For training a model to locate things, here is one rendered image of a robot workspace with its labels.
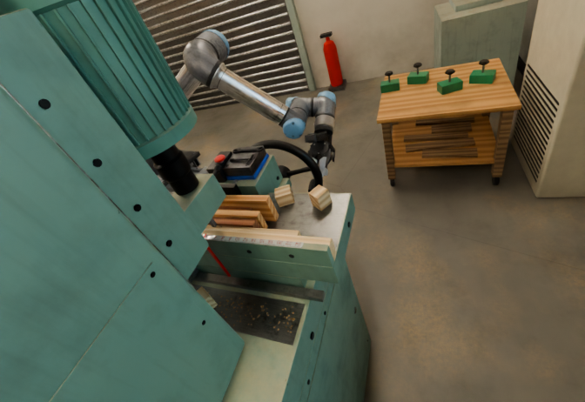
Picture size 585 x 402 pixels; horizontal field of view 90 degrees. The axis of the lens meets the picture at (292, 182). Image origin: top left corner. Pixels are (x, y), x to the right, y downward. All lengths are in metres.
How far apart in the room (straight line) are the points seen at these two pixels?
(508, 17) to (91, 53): 2.40
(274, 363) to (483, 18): 2.34
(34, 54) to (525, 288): 1.69
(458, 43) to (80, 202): 2.41
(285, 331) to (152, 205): 0.37
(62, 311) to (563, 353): 1.52
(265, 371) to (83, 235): 0.42
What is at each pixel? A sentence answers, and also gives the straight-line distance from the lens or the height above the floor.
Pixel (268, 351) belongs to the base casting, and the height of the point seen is 0.80.
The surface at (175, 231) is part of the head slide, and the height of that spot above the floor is 1.09.
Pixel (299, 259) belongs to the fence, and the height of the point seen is 0.92.
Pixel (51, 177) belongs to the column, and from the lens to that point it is 0.38.
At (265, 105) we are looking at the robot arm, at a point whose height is 1.00.
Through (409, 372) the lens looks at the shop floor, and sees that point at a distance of 1.45.
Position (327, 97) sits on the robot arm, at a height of 0.92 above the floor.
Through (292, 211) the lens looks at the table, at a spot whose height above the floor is 0.90.
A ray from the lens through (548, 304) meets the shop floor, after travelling 1.65.
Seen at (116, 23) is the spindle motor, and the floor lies 1.38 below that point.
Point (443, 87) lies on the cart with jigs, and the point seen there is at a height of 0.57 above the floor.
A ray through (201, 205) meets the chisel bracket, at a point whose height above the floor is 1.04.
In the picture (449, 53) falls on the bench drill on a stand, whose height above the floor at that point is 0.48.
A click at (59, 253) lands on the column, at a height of 1.22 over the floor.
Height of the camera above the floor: 1.39
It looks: 37 degrees down
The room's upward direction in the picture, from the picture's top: 22 degrees counter-clockwise
